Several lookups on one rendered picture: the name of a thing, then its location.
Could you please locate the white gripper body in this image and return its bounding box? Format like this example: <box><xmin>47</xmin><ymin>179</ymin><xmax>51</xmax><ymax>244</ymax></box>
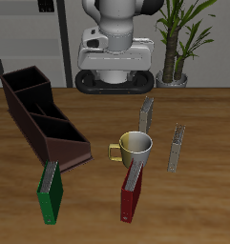
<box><xmin>76</xmin><ymin>37</ymin><xmax>156</xmax><ymax>71</ymax></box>

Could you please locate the thick grey book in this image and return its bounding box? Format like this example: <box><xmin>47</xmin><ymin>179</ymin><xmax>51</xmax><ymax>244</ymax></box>
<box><xmin>137</xmin><ymin>95</ymin><xmax>156</xmax><ymax>135</ymax></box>

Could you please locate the dark brown desk caddy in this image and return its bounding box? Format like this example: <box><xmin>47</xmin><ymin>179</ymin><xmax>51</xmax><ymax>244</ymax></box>
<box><xmin>0</xmin><ymin>65</ymin><xmax>94</xmax><ymax>173</ymax></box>

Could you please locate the red book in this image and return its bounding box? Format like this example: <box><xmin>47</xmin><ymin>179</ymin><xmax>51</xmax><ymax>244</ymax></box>
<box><xmin>119</xmin><ymin>158</ymin><xmax>144</xmax><ymax>224</ymax></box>

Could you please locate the green book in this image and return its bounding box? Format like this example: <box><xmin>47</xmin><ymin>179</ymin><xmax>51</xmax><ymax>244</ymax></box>
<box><xmin>35</xmin><ymin>159</ymin><xmax>65</xmax><ymax>226</ymax></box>

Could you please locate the green pot plant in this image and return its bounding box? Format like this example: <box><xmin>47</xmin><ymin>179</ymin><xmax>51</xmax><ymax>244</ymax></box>
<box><xmin>154</xmin><ymin>0</ymin><xmax>218</xmax><ymax>90</ymax></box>

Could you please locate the yellow and white mug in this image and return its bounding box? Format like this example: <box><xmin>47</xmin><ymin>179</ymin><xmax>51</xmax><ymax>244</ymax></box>
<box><xmin>107</xmin><ymin>131</ymin><xmax>154</xmax><ymax>170</ymax></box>

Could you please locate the light grey shelf unit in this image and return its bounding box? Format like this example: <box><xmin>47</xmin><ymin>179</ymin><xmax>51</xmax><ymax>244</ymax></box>
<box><xmin>0</xmin><ymin>0</ymin><xmax>67</xmax><ymax>89</ymax></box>

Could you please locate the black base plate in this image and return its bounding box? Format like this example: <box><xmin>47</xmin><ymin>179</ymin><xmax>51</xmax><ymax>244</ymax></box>
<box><xmin>74</xmin><ymin>69</ymin><xmax>156</xmax><ymax>95</ymax></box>

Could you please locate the dark vertical post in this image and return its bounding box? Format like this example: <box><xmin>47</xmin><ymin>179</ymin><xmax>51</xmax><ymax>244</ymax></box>
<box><xmin>55</xmin><ymin>0</ymin><xmax>73</xmax><ymax>89</ymax></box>

